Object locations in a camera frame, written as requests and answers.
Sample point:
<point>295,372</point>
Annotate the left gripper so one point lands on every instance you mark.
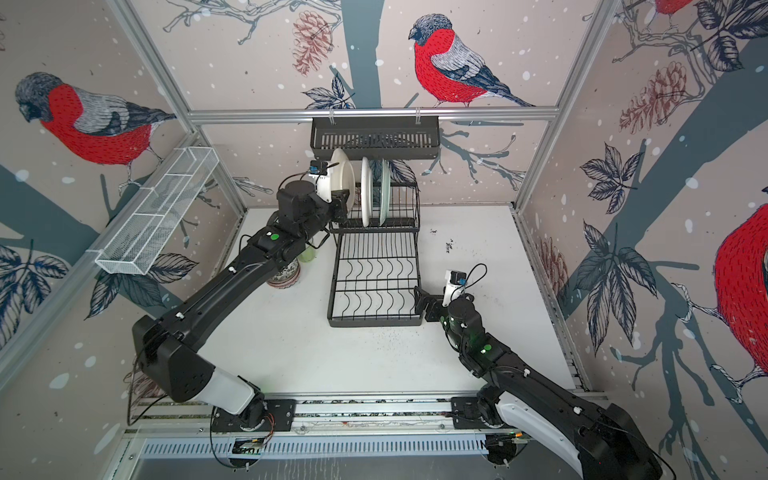
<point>331,204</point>

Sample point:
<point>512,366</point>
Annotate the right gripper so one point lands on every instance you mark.
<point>424,304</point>

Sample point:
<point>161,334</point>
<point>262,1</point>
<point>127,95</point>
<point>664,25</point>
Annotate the green glass tumbler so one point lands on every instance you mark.
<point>308,255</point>

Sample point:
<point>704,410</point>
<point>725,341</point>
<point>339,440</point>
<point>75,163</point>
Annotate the cream plate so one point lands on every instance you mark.
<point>342,176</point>

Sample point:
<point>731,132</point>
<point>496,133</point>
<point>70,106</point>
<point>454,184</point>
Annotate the pink floral bowl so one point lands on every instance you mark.
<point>287,274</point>

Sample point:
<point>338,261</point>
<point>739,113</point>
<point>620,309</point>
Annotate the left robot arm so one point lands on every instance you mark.
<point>167,348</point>

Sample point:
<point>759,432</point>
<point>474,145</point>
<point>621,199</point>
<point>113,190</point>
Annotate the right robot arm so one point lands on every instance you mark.
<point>596,442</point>

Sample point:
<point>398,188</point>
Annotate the black two-tier dish rack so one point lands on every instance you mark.
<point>376,269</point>

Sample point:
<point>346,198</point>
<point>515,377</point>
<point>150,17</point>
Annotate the white plate middle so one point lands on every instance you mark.
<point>366,183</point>

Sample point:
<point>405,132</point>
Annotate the green plate right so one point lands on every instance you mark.
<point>385,194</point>

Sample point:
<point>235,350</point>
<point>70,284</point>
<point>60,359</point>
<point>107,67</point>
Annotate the aluminium top crossbar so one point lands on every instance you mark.
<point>270,116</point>

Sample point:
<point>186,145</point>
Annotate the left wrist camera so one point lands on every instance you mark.
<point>319,172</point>

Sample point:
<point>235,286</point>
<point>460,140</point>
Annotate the black hanging wire shelf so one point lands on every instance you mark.
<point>389,138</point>

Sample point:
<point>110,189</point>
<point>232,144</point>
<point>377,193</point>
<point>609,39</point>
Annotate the aluminium front rail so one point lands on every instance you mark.
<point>314,415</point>

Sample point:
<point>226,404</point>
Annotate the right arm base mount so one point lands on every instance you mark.
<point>474,413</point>

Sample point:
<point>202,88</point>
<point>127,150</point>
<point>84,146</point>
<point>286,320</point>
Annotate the white mesh wall basket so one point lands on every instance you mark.
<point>142,237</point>

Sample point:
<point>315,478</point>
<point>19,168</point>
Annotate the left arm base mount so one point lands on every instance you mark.
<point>265,415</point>

